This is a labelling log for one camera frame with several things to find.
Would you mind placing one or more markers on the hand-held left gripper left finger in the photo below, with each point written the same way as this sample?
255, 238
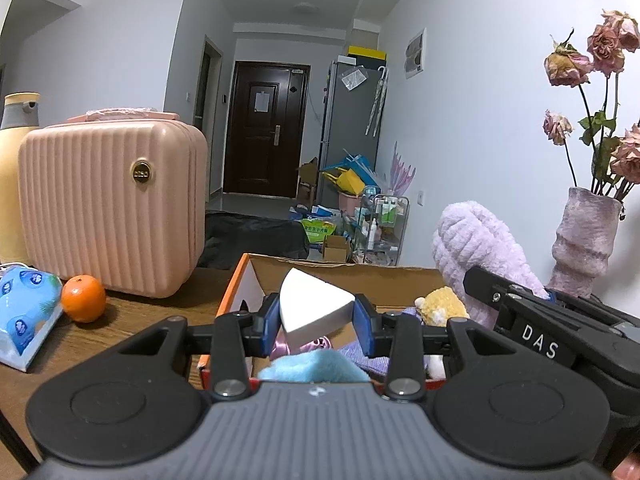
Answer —
270, 317

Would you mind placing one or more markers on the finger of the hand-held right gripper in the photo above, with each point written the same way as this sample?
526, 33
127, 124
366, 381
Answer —
482, 282
590, 307

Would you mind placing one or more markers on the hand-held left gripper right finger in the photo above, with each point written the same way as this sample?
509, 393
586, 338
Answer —
363, 325

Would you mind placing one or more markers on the purple knit cloth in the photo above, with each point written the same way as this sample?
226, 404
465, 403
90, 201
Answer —
365, 355

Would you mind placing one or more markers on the white triangular sponge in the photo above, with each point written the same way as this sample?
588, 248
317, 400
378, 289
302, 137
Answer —
310, 305

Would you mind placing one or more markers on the lavender fluffy slipper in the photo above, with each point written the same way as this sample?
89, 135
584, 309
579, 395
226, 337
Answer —
470, 240

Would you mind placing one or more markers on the orange and white cardboard box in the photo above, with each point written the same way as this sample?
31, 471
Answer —
350, 280

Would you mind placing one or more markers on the pink satin cloth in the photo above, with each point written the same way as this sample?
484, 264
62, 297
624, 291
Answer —
320, 344

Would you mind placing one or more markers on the person's right hand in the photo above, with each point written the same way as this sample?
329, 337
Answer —
629, 471

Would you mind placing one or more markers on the yellow plush toy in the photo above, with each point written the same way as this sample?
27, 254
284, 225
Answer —
445, 302

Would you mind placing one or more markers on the light blue fluffy cloth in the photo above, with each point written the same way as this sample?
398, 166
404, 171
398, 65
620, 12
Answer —
320, 366

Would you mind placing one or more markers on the pink textured vase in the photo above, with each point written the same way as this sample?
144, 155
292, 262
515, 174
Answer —
585, 240

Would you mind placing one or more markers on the small open cardboard box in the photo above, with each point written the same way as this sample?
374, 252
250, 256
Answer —
336, 250

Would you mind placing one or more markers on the dark bedding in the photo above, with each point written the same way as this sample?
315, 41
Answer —
250, 237

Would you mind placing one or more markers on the metal cart with bottles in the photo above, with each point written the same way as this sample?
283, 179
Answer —
385, 230

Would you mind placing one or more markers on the green printed bag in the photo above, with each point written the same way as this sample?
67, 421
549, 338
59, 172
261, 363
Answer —
318, 227

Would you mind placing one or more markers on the pink bucket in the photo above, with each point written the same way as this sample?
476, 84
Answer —
350, 202

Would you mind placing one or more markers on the purple wing decoration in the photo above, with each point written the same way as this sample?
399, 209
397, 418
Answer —
402, 172

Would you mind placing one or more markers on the brown cardboard carton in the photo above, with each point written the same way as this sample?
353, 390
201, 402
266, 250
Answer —
307, 182

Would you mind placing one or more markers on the pile of blue yellow clutter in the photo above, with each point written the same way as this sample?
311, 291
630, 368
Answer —
350, 172

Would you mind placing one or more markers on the dark brown entrance door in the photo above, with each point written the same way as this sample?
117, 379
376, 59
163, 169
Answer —
250, 160

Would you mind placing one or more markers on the orange fruit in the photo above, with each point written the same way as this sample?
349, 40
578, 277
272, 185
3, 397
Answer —
83, 299

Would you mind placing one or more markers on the grey refrigerator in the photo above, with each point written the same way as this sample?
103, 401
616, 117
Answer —
345, 130

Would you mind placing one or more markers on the pink ribbed suitcase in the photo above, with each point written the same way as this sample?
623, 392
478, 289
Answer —
100, 210

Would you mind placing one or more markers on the white folded umbrella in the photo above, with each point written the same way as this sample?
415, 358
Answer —
376, 102

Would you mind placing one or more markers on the white paper on door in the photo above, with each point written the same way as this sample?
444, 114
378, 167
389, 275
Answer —
261, 101

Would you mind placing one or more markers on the white electrical panel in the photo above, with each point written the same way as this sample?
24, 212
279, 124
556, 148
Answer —
415, 52

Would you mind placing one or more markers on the clear plastic bag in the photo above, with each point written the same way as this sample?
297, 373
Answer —
354, 79

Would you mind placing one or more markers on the blue tissue pack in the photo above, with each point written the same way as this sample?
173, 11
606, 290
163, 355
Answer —
25, 310

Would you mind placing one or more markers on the yellow and black box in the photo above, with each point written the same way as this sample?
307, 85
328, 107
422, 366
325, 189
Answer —
367, 53

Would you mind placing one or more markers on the bouquet of dried pink roses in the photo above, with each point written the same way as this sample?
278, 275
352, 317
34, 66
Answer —
607, 47

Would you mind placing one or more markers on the yellow thermos bottle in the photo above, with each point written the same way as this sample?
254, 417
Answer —
10, 185

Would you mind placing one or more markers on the round ceiling light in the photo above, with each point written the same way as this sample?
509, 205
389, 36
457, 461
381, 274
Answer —
305, 8

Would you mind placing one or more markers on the white wall outlet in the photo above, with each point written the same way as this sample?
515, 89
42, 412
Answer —
421, 197

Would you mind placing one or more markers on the interior door frame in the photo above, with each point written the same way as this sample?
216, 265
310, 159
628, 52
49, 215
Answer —
207, 110

